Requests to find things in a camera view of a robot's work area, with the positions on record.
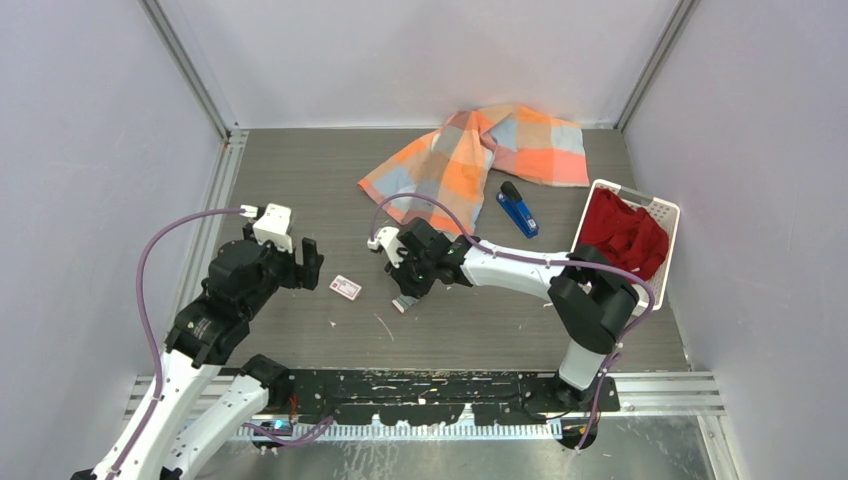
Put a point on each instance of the red white staple box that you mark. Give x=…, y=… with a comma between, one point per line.
x=345, y=287

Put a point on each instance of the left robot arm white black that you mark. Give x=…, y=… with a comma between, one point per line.
x=160, y=442

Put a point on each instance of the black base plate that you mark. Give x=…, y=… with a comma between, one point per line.
x=435, y=397

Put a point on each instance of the staple box tray with staples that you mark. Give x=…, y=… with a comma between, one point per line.
x=402, y=303

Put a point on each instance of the orange checkered cloth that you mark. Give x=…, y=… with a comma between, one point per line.
x=441, y=176

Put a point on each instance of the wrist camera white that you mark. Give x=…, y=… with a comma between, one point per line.
x=269, y=224
x=386, y=240

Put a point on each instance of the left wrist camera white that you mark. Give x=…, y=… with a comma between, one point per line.
x=269, y=224

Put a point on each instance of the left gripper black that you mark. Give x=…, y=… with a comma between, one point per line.
x=301, y=275

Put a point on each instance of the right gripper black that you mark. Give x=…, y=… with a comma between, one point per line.
x=408, y=287

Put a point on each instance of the aluminium slotted rail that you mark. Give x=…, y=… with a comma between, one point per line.
x=455, y=432

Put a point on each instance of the red cloth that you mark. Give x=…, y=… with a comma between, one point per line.
x=629, y=238

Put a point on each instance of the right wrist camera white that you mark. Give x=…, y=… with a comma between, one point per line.
x=386, y=240

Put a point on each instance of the blue stapler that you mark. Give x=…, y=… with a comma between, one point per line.
x=511, y=201

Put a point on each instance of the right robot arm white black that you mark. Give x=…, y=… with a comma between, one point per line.
x=593, y=301

